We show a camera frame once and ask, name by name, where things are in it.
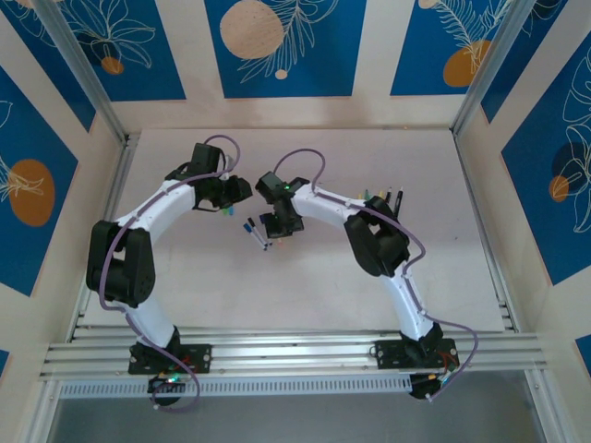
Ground thin pen black cap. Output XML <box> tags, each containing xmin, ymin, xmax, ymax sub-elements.
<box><xmin>247</xmin><ymin>217</ymin><xmax>272</xmax><ymax>247</ymax></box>

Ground left controller board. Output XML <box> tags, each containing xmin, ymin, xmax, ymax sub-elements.
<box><xmin>147</xmin><ymin>373</ymin><xmax>188</xmax><ymax>396</ymax></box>

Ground controller board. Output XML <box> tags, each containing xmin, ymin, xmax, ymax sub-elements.
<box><xmin>408</xmin><ymin>371</ymin><xmax>456</xmax><ymax>401</ymax></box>
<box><xmin>147</xmin><ymin>373</ymin><xmax>188</xmax><ymax>396</ymax></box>

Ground right controller board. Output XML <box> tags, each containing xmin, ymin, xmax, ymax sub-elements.
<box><xmin>408</xmin><ymin>371</ymin><xmax>456</xmax><ymax>401</ymax></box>

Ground aluminium side rail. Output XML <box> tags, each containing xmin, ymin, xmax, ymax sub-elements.
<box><xmin>453</xmin><ymin>132</ymin><xmax>521</xmax><ymax>333</ymax></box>
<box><xmin>67</xmin><ymin>132</ymin><xmax>142</xmax><ymax>343</ymax></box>

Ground aluminium mounting rail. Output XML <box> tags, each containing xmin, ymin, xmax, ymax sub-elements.
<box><xmin>39</xmin><ymin>325</ymin><xmax>549</xmax><ymax>383</ymax></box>

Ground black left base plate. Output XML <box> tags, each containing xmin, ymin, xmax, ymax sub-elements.
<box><xmin>127</xmin><ymin>343</ymin><xmax>213</xmax><ymax>376</ymax></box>

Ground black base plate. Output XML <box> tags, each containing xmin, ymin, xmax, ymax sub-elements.
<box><xmin>127</xmin><ymin>343</ymin><xmax>213</xmax><ymax>376</ymax></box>
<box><xmin>374</xmin><ymin>339</ymin><xmax>459</xmax><ymax>371</ymax></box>

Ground white slotted cable duct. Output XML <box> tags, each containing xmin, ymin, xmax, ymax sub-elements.
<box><xmin>58</xmin><ymin>374</ymin><xmax>413</xmax><ymax>401</ymax></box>

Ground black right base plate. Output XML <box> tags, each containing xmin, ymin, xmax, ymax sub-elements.
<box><xmin>374</xmin><ymin>339</ymin><xmax>459</xmax><ymax>371</ymax></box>

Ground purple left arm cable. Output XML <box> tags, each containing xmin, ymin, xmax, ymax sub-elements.
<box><xmin>97</xmin><ymin>134</ymin><xmax>244</xmax><ymax>413</ymax></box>

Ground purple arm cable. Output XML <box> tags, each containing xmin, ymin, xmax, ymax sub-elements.
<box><xmin>97</xmin><ymin>134</ymin><xmax>244</xmax><ymax>413</ymax></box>
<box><xmin>272</xmin><ymin>147</ymin><xmax>479</xmax><ymax>401</ymax></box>

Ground aluminium frame post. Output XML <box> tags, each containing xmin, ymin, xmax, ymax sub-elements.
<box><xmin>451</xmin><ymin>0</ymin><xmax>532</xmax><ymax>138</ymax></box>
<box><xmin>31</xmin><ymin>0</ymin><xmax>133</xmax><ymax>147</ymax></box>

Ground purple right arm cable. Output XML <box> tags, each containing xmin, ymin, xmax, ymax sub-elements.
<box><xmin>272</xmin><ymin>147</ymin><xmax>479</xmax><ymax>401</ymax></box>

